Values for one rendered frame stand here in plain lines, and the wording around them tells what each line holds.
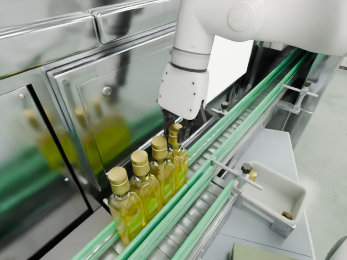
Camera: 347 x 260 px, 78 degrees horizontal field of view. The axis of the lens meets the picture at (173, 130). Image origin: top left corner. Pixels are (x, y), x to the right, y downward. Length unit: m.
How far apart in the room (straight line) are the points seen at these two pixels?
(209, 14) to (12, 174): 0.46
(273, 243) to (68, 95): 0.74
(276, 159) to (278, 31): 0.70
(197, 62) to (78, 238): 0.55
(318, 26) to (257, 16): 0.11
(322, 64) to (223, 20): 1.01
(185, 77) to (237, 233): 0.58
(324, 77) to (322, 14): 0.94
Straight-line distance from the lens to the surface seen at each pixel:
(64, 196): 0.63
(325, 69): 1.36
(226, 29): 0.39
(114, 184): 0.42
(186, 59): 0.41
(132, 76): 0.52
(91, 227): 0.71
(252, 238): 0.84
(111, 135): 0.55
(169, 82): 0.45
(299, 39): 0.48
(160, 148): 0.46
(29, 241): 0.67
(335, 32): 0.42
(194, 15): 0.41
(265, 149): 1.11
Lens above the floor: 1.49
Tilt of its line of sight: 41 degrees down
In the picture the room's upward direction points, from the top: straight up
